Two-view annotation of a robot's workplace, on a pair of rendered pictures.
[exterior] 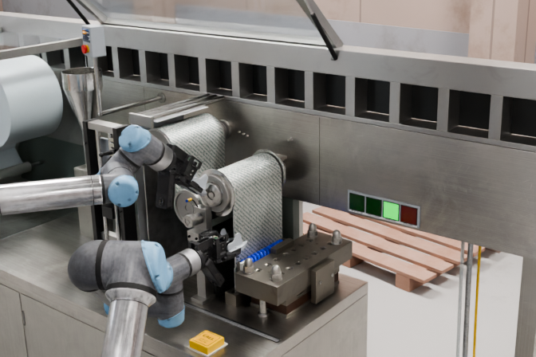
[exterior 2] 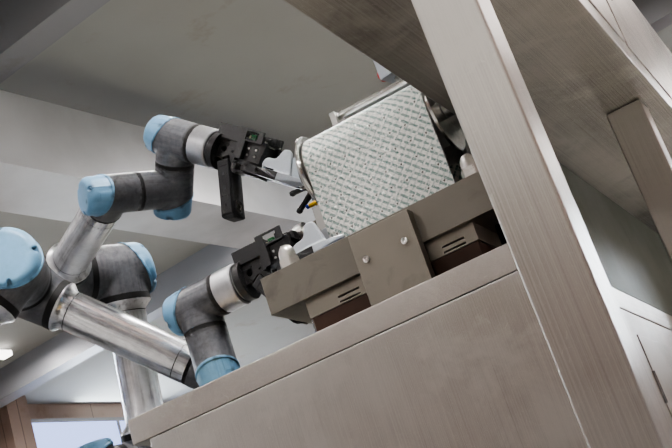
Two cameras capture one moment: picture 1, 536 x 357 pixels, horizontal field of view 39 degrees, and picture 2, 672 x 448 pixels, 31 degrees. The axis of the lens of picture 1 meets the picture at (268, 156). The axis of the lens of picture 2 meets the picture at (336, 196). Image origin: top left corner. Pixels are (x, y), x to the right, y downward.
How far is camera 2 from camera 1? 2.84 m
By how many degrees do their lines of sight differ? 81
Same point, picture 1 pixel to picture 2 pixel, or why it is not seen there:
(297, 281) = (316, 265)
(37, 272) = not seen: hidden behind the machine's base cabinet
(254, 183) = (352, 134)
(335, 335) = (413, 367)
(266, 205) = (399, 166)
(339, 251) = (445, 192)
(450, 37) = not seen: outside the picture
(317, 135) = not seen: outside the picture
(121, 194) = (82, 198)
